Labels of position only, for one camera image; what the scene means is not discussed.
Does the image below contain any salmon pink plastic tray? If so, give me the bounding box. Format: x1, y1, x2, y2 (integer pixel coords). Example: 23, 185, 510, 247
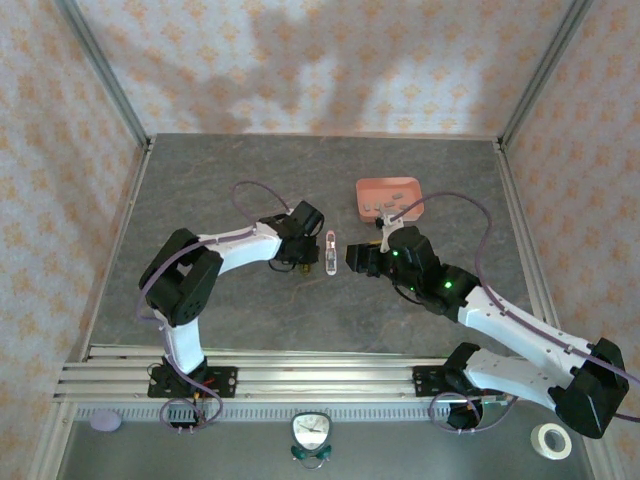
355, 175, 425, 224

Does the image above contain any small green-based timer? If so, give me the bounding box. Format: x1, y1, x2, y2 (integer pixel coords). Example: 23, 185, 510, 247
291, 412, 333, 471

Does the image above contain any white masking tape roll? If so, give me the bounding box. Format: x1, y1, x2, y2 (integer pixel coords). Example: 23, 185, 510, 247
530, 423, 573, 460

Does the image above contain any lavender round object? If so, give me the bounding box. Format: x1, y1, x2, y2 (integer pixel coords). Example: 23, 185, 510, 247
89, 409, 122, 434

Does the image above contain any aluminium table edge rail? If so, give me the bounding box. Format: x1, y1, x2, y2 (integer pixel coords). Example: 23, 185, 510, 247
148, 131, 502, 140
64, 142, 154, 364
493, 141, 571, 361

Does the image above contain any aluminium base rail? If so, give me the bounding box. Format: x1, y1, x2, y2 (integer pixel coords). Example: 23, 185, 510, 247
52, 347, 556, 404

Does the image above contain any grey slotted cable duct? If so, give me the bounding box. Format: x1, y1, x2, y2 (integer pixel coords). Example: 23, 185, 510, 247
74, 404, 451, 422

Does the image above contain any black cable hub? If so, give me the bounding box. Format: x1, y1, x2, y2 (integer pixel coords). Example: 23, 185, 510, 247
446, 403, 484, 432

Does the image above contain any aluminium frame post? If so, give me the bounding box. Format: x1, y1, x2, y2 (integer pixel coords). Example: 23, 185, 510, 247
52, 0, 151, 151
498, 0, 597, 151

